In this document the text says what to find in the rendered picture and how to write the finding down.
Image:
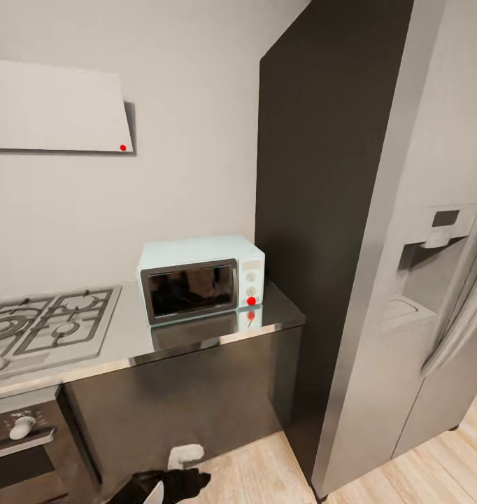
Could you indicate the range hood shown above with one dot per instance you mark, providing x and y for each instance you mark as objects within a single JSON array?
[{"x": 61, "y": 108}]

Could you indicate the microwave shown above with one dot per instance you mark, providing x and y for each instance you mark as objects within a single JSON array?
[{"x": 185, "y": 278}]

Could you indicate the oven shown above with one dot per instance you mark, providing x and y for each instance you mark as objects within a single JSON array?
[{"x": 44, "y": 456}]

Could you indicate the fridge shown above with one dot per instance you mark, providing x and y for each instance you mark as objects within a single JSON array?
[{"x": 366, "y": 210}]

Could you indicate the burner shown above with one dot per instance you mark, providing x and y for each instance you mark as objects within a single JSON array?
[{"x": 44, "y": 331}]

